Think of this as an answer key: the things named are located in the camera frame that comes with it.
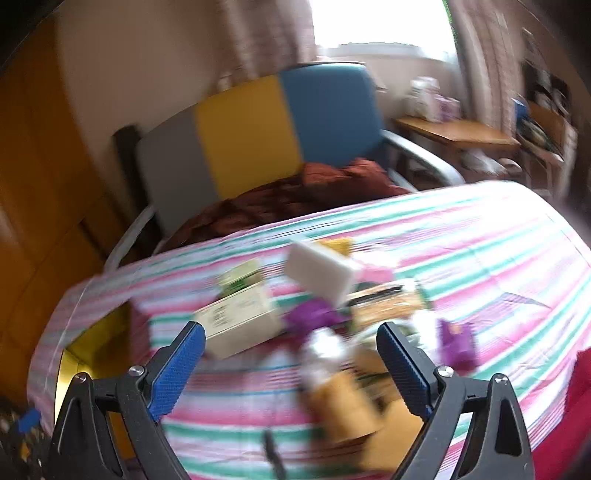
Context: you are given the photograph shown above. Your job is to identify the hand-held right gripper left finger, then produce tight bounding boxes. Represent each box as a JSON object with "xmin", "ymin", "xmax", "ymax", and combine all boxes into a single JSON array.
[{"xmin": 46, "ymin": 320, "xmax": 207, "ymax": 480}]

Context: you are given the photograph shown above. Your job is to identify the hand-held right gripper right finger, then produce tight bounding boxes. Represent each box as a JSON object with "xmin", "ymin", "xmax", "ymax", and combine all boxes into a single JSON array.
[{"xmin": 376, "ymin": 322, "xmax": 536, "ymax": 480}]

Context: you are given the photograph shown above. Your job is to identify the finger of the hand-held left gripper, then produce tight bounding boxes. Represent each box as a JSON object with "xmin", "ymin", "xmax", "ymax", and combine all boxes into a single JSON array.
[{"xmin": 17, "ymin": 407, "xmax": 43, "ymax": 433}]

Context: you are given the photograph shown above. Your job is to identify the cracker packet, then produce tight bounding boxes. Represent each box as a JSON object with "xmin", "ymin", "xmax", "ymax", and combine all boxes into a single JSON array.
[{"xmin": 346, "ymin": 281, "xmax": 432, "ymax": 330}]

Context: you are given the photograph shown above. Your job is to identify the clear plastic bag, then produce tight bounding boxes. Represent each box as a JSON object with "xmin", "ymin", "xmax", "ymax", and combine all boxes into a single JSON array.
[{"xmin": 298, "ymin": 328, "xmax": 352, "ymax": 393}]

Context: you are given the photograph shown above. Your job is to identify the red and yellow storage box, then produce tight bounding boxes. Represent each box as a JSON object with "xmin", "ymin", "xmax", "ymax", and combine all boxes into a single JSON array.
[{"xmin": 55, "ymin": 302, "xmax": 155, "ymax": 462}]

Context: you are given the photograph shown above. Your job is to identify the beige sock with blue cuff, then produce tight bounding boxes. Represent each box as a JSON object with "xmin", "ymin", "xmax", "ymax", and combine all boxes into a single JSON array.
[{"xmin": 307, "ymin": 351, "xmax": 426, "ymax": 472}]

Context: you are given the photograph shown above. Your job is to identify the cream cardboard box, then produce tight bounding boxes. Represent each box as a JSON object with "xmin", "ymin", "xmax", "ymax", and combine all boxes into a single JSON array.
[{"xmin": 193, "ymin": 284, "xmax": 283, "ymax": 360}]

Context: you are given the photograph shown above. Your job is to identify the pink plastic bottle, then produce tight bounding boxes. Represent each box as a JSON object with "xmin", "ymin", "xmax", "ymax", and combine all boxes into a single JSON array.
[{"xmin": 355, "ymin": 263, "xmax": 395, "ymax": 284}]

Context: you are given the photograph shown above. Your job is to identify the small green box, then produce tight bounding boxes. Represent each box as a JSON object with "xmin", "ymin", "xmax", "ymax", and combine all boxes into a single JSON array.
[{"xmin": 217, "ymin": 259, "xmax": 264, "ymax": 298}]

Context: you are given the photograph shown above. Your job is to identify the white foam block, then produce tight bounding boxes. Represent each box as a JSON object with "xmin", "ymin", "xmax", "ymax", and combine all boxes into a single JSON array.
[{"xmin": 284, "ymin": 241, "xmax": 363, "ymax": 308}]

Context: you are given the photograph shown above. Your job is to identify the striped tablecloth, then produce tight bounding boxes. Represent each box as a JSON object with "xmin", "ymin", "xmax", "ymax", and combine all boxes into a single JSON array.
[{"xmin": 28, "ymin": 181, "xmax": 591, "ymax": 480}]

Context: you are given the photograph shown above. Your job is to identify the yellow knitted item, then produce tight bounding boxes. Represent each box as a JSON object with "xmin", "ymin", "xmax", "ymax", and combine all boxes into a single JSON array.
[{"xmin": 318, "ymin": 237, "xmax": 354, "ymax": 257}]

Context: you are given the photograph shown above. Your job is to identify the red cloth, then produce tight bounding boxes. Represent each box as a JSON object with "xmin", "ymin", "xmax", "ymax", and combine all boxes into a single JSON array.
[{"xmin": 561, "ymin": 351, "xmax": 591, "ymax": 462}]

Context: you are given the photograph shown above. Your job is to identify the dark red blanket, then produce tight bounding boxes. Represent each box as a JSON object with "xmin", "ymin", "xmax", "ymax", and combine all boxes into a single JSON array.
[{"xmin": 159, "ymin": 159, "xmax": 411, "ymax": 252}]

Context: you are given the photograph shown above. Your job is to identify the white crumpled bag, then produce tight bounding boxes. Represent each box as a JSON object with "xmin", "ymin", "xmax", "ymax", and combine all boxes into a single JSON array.
[{"xmin": 462, "ymin": 150, "xmax": 509, "ymax": 178}]

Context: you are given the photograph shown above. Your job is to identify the wooden wardrobe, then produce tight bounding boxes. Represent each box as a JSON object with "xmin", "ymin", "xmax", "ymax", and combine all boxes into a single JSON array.
[{"xmin": 0, "ymin": 18, "xmax": 139, "ymax": 407}]

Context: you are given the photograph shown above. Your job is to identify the wooden side table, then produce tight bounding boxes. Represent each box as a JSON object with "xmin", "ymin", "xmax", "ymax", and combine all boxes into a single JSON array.
[{"xmin": 392, "ymin": 115, "xmax": 522, "ymax": 162}]

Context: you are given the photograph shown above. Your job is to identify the grey yellow blue armchair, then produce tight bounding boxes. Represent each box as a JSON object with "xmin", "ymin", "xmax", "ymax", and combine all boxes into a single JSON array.
[{"xmin": 104, "ymin": 62, "xmax": 465, "ymax": 273}]

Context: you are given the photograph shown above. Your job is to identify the white packets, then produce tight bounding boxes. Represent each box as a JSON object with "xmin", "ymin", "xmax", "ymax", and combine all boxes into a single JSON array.
[{"xmin": 404, "ymin": 76, "xmax": 462, "ymax": 121}]

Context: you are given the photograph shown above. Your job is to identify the cluttered shelf unit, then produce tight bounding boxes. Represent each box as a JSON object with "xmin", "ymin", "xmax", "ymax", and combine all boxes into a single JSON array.
[{"xmin": 515, "ymin": 28, "xmax": 580, "ymax": 195}]

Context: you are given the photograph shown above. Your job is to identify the beige curtain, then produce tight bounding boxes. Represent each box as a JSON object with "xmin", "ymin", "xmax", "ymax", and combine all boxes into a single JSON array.
[
  {"xmin": 217, "ymin": 0, "xmax": 319, "ymax": 81},
  {"xmin": 445, "ymin": 0, "xmax": 522, "ymax": 134}
]

